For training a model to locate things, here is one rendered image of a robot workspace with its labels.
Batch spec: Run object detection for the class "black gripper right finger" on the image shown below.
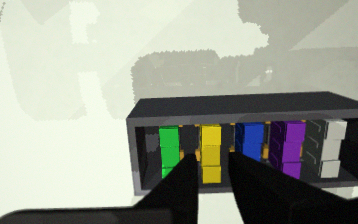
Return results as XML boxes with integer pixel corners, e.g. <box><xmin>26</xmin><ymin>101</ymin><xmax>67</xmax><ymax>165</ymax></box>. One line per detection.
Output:
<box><xmin>228</xmin><ymin>152</ymin><xmax>358</xmax><ymax>224</ymax></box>

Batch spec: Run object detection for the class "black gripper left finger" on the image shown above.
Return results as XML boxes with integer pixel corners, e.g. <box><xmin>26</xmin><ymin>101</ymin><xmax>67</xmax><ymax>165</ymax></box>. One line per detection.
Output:
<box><xmin>0</xmin><ymin>153</ymin><xmax>199</xmax><ymax>224</ymax></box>

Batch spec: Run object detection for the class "dark grey fuse block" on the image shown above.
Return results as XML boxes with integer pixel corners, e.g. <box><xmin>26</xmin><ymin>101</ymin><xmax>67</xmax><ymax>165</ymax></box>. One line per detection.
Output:
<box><xmin>126</xmin><ymin>91</ymin><xmax>358</xmax><ymax>196</ymax></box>

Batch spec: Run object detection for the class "green fuse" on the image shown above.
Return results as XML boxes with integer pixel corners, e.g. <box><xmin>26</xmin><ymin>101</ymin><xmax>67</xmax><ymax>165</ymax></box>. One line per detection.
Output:
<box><xmin>159</xmin><ymin>125</ymin><xmax>180</xmax><ymax>180</ymax></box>

